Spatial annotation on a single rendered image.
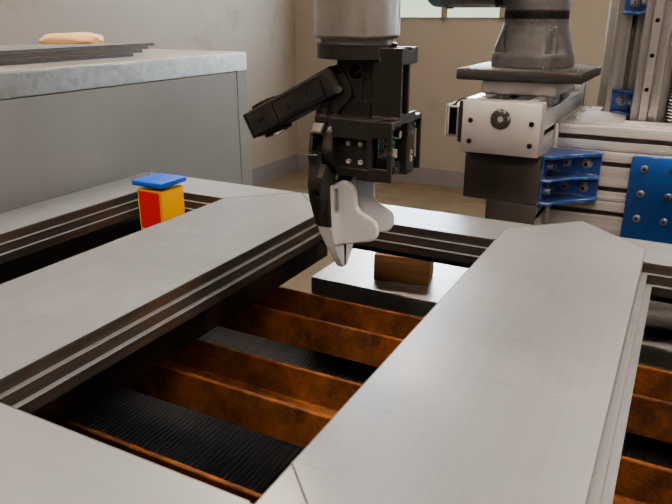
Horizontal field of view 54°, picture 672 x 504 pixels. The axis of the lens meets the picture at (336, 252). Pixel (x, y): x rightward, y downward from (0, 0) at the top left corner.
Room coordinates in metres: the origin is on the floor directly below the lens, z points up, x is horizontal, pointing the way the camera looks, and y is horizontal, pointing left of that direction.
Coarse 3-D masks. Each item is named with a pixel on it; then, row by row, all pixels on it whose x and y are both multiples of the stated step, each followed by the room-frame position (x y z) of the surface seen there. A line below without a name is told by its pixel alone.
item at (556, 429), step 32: (384, 384) 0.46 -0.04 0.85; (416, 384) 0.46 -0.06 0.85; (448, 384) 0.46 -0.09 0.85; (480, 384) 0.46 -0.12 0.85; (416, 416) 0.41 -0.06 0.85; (448, 416) 0.41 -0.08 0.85; (480, 416) 0.41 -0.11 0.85; (512, 416) 0.41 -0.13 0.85; (544, 416) 0.41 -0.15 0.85; (576, 416) 0.41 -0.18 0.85; (512, 448) 0.38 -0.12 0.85; (544, 448) 0.38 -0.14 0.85; (576, 448) 0.38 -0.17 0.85
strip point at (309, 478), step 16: (304, 464) 0.36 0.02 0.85; (304, 480) 0.34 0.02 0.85; (320, 480) 0.34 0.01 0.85; (336, 480) 0.34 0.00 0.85; (304, 496) 0.33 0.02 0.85; (320, 496) 0.33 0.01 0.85; (336, 496) 0.33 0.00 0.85; (352, 496) 0.33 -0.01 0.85; (368, 496) 0.33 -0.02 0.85; (384, 496) 0.33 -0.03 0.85
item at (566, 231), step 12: (516, 228) 0.86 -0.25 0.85; (528, 228) 0.86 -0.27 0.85; (540, 228) 0.86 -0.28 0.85; (552, 228) 0.86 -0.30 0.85; (564, 228) 0.86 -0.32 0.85; (576, 228) 0.86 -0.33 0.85; (588, 228) 0.86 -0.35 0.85; (588, 240) 0.81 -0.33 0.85; (600, 240) 0.81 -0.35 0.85; (612, 240) 0.81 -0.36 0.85; (624, 240) 0.81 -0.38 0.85
